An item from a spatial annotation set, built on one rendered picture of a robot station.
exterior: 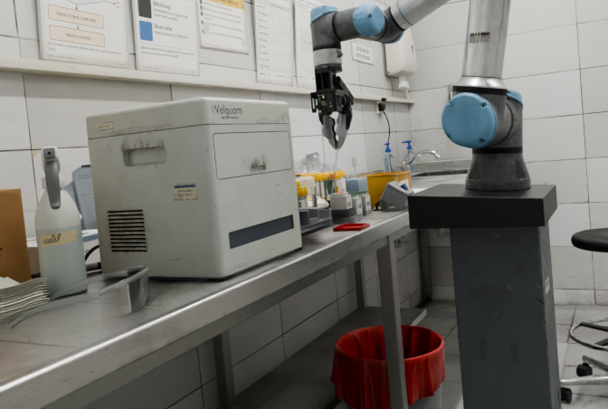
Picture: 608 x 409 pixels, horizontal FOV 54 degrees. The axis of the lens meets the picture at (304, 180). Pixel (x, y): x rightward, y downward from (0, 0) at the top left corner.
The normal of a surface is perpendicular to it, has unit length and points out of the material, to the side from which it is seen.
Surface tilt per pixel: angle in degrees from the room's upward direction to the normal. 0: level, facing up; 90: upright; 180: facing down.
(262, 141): 90
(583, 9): 90
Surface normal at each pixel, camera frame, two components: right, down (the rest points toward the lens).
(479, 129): -0.61, 0.22
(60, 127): 0.88, -0.06
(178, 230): -0.47, 0.09
